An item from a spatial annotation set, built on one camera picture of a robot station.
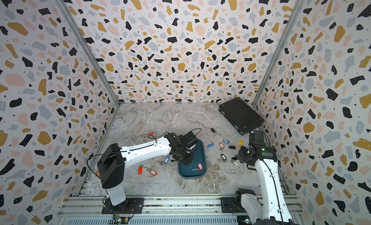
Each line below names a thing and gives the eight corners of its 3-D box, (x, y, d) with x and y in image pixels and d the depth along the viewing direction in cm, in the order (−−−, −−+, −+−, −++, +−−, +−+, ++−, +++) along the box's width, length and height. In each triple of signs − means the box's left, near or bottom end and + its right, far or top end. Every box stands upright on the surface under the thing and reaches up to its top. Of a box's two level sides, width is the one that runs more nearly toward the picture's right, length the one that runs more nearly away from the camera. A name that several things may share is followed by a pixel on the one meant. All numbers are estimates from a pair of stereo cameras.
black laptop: (241, 136, 104) (243, 131, 100) (217, 110, 121) (218, 105, 116) (261, 124, 111) (264, 120, 107) (236, 101, 128) (238, 96, 123)
